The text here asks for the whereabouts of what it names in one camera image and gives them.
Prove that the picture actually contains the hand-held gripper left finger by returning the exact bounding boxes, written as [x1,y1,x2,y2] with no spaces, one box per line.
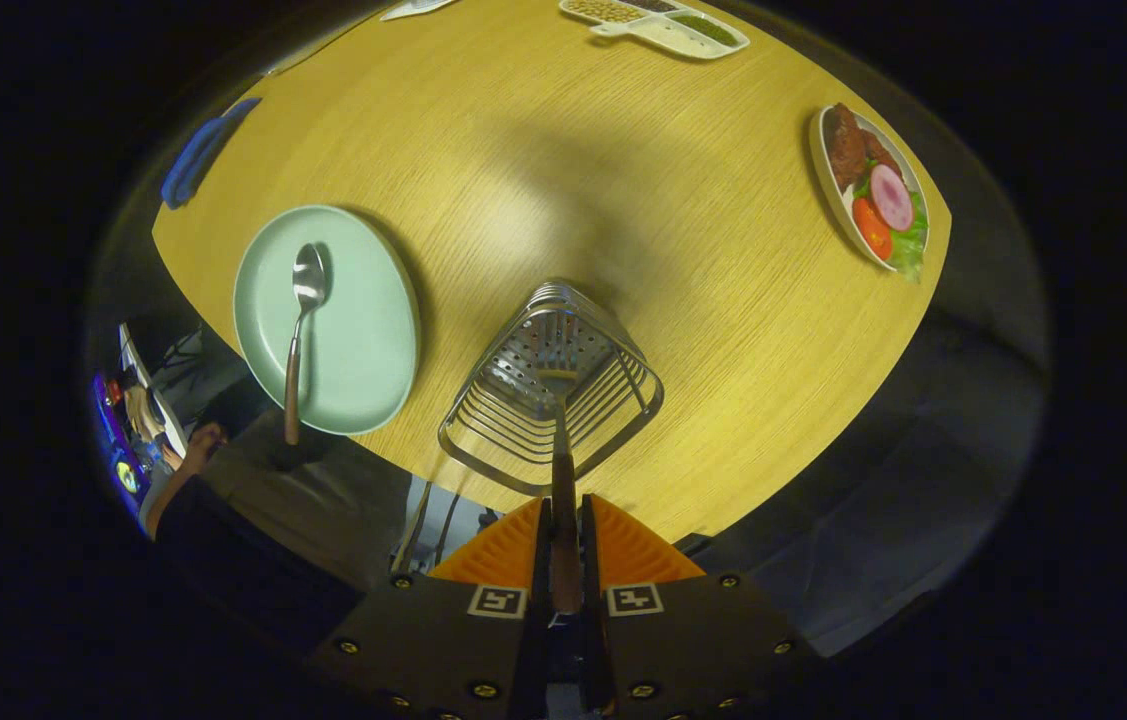
[308,497,554,720]

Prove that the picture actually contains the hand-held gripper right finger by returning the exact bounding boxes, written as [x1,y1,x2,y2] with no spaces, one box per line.
[581,493,824,720]

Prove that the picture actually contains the wooden-handled metal fork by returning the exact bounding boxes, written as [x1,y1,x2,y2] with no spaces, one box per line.
[535,368,584,616]

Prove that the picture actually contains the wooden-handled metal spoon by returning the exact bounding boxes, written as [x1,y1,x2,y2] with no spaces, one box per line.
[283,243,329,446]

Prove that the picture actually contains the pale green plate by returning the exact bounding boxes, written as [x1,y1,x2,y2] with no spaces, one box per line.
[233,205,421,436]

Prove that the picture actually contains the person's dark top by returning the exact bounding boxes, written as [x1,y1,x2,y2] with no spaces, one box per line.
[158,480,364,651]

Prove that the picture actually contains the white oval food plate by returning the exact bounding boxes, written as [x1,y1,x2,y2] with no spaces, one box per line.
[809,103,930,284]

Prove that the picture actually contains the red tomato slice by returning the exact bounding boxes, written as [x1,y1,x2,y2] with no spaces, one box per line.
[852,196,893,262]

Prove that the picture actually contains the green lettuce leaf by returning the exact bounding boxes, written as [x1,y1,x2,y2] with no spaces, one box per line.
[888,190,929,284]

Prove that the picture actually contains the glowing computer screen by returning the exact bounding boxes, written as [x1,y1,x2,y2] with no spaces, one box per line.
[91,372,149,521]

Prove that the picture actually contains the pink onion slice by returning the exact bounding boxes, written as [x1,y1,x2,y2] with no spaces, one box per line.
[870,164,915,233]

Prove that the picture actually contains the brown meat patty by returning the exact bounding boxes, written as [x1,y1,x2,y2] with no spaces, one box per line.
[861,130,902,179]
[828,103,869,194]

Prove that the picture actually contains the blue cloth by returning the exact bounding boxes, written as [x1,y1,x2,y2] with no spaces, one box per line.
[160,97,262,210]

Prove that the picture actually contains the white divided dish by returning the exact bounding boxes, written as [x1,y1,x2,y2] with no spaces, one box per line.
[559,0,751,61]

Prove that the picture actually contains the green beans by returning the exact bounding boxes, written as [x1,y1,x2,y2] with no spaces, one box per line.
[675,12,739,47]

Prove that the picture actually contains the yellow soybeans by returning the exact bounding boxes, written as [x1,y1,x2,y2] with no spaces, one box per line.
[568,0,646,24]

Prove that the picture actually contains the metal wire basket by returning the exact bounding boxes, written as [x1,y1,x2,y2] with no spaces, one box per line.
[437,280,665,497]

